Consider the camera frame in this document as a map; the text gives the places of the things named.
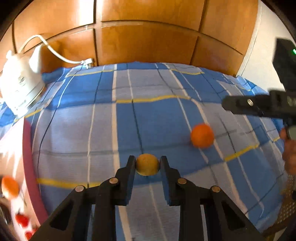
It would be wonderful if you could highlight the white ceramic electric kettle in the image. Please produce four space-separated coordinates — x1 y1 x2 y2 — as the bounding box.
1 46 45 116

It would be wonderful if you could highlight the right hand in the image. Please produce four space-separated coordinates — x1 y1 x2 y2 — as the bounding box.
280 128 296 175

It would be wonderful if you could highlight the yellow green round fruit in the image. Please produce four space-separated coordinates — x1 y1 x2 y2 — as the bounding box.
135 154 160 176

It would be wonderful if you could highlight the small orange mandarin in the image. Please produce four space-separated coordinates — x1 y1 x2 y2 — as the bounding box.
190 123 215 149

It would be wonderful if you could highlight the white kettle power cable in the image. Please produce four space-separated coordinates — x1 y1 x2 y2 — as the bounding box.
18 34 95 70

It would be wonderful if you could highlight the small orange tangerine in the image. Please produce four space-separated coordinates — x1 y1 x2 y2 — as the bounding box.
1 176 20 200

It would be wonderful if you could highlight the red tomato with stem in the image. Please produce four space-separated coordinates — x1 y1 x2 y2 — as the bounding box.
15 213 30 228

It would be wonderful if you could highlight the red cherry tomato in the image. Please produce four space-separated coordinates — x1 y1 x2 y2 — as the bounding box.
25 231 33 241

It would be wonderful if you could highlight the pink rimmed white tray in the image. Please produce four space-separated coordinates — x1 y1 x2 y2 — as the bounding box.
1 118 48 240

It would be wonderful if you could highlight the wooden wall panelling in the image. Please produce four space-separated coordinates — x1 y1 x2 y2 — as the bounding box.
1 1 259 75

